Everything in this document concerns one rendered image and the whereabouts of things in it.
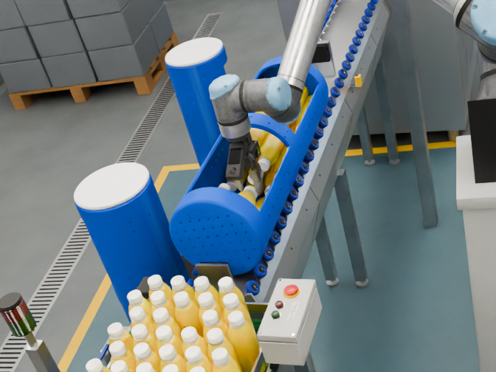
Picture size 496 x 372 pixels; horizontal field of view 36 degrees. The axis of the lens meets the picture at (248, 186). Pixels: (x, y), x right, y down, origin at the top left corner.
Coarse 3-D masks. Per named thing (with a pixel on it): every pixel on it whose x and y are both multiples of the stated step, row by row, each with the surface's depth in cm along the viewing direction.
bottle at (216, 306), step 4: (212, 304) 198; (216, 304) 200; (200, 308) 200; (204, 308) 198; (208, 308) 198; (212, 308) 198; (216, 308) 199; (220, 308) 200; (200, 312) 199; (220, 312) 199; (200, 316) 199; (220, 316) 199; (200, 320) 200
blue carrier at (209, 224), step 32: (320, 96) 270; (288, 128) 244; (224, 160) 258; (288, 160) 237; (192, 192) 217; (224, 192) 213; (288, 192) 237; (192, 224) 217; (224, 224) 213; (256, 224) 212; (192, 256) 225; (224, 256) 221; (256, 256) 217
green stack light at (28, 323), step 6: (30, 312) 194; (24, 318) 191; (30, 318) 193; (12, 324) 190; (18, 324) 191; (24, 324) 191; (30, 324) 193; (12, 330) 192; (18, 330) 192; (24, 330) 192; (30, 330) 193; (18, 336) 193
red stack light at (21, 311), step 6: (18, 306) 189; (24, 306) 191; (0, 312) 190; (6, 312) 188; (12, 312) 188; (18, 312) 189; (24, 312) 191; (6, 318) 190; (12, 318) 189; (18, 318) 190
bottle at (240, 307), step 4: (240, 304) 197; (224, 308) 197; (232, 308) 195; (236, 308) 195; (240, 308) 196; (244, 308) 197; (224, 312) 197; (228, 312) 196; (244, 312) 197; (248, 312) 198; (224, 316) 197; (244, 316) 196; (248, 316) 198; (224, 320) 198; (228, 320) 196; (248, 320) 198; (228, 324) 197; (252, 324) 201
